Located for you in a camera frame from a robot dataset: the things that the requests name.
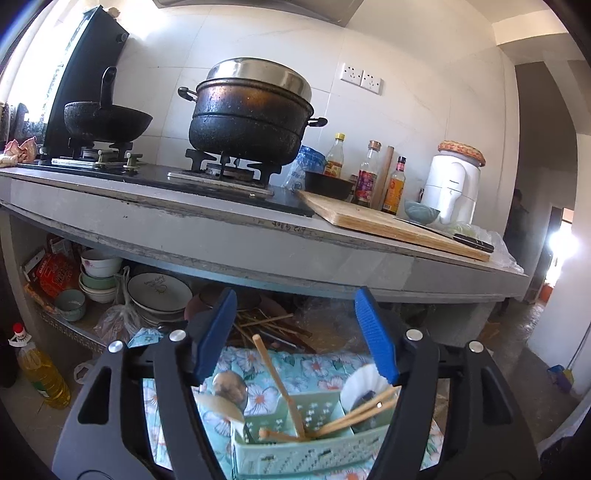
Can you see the green plastic utensil holder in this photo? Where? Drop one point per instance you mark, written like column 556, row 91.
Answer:
column 300, row 457

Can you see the orange label sauce bottle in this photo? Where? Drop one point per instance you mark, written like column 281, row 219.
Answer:
column 395, row 189

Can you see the cooking oil bottle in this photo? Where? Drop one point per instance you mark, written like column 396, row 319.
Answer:
column 41, row 369

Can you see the pale green small bowl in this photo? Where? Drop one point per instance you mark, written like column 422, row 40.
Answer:
column 421, row 213

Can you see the stack of ceramic bowls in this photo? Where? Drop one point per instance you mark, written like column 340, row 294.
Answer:
column 99, row 277

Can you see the red snack packet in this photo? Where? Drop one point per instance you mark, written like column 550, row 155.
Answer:
column 53, row 277

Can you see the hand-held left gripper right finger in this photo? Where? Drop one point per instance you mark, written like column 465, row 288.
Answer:
column 376, row 337

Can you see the blue plastic bag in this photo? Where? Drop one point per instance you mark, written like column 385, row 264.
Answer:
column 304, row 161

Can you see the grey concrete counter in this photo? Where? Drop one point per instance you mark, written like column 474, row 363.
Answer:
column 231, row 244

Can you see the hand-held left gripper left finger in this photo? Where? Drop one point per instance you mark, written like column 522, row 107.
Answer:
column 214, row 337

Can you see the window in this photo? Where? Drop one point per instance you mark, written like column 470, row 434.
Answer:
column 27, row 60

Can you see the stack of white plates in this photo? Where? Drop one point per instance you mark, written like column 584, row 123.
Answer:
column 159, row 290

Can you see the wooden rolling pin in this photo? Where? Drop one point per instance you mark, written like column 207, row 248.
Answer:
column 385, row 175

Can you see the yellow cap sauce bottle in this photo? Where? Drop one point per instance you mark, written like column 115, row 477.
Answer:
column 334, row 161

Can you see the black cooking pot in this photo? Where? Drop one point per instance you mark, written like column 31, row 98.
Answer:
column 244, row 124

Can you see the teal small bowl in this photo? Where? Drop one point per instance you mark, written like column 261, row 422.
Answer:
column 70, row 304

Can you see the floral printed blanket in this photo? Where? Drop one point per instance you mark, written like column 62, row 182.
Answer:
column 318, row 369

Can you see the stainless steel spoon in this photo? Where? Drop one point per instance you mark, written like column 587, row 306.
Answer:
column 231, row 387

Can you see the bunch of wooden chopsticks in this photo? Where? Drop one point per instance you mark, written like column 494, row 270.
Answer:
column 279, row 383

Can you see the white wall socket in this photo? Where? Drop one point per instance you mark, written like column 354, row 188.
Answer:
column 352, row 74
column 371, row 82

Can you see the woven round trivet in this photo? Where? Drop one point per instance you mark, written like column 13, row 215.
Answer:
column 461, row 152

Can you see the crumpled plastic bag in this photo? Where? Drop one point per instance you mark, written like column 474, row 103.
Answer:
column 332, row 323

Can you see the black glass panel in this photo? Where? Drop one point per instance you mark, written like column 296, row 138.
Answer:
column 83, row 69

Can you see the loose chopsticks under counter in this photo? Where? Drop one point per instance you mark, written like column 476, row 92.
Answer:
column 272, row 325

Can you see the black wok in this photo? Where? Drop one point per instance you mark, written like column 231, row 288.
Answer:
column 106, row 120

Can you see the gas stove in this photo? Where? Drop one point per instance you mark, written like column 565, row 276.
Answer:
column 152, row 177

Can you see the black bowl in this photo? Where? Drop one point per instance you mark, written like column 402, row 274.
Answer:
column 328, row 185

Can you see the brown cap sauce bottle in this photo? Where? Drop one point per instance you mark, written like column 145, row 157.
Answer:
column 367, row 180

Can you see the knotted clear plastic bag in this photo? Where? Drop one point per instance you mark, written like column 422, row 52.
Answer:
column 115, row 323

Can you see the wooden cutting board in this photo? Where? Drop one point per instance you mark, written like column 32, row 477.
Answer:
column 360, row 217

